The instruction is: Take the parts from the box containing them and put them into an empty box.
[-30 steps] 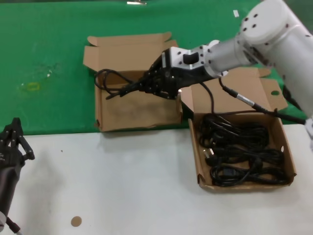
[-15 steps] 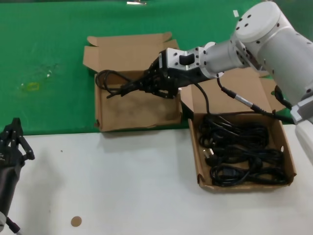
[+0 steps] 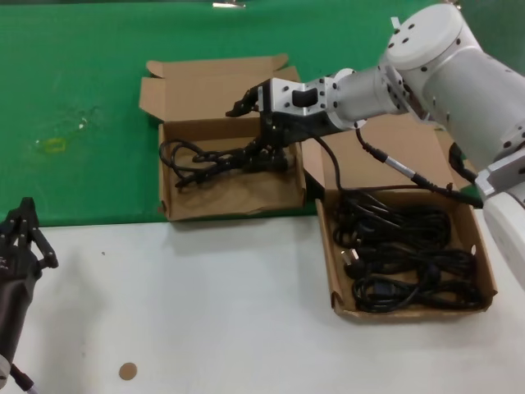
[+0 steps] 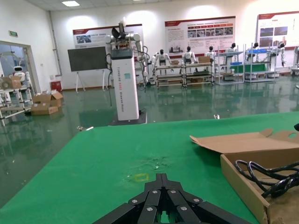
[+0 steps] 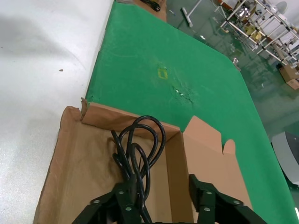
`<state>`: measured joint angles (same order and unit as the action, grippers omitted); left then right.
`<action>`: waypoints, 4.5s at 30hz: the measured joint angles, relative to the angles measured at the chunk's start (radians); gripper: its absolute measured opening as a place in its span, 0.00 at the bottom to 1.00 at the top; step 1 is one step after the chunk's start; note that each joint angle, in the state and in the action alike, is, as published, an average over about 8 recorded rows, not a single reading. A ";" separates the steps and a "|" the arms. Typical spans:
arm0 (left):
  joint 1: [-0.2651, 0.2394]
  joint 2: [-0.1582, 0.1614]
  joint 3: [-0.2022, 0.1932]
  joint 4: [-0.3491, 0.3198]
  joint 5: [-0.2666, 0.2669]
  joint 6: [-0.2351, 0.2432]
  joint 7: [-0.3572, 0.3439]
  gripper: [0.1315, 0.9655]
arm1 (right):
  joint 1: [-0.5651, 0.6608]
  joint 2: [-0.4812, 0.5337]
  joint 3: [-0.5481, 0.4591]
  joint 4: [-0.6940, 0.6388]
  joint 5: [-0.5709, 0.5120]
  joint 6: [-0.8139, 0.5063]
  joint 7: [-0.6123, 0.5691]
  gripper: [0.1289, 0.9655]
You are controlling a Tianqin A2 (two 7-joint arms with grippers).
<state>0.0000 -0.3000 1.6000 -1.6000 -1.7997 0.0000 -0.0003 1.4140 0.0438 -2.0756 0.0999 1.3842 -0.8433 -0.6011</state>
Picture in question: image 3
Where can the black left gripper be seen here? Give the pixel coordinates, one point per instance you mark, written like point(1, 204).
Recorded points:
point(16, 262)

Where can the round brown cardboard disc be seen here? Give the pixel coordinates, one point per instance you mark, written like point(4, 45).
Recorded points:
point(127, 371)

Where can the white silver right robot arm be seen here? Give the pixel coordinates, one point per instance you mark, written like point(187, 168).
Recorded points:
point(443, 61)

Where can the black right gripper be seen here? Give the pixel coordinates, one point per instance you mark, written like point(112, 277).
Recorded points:
point(299, 127)

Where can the green tablecloth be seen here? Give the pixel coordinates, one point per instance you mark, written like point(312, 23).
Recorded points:
point(82, 61)

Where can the cardboard box with oval hole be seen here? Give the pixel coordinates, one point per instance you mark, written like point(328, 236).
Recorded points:
point(229, 201)

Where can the cardboard box with round hole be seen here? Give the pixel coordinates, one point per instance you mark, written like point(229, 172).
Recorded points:
point(426, 152)

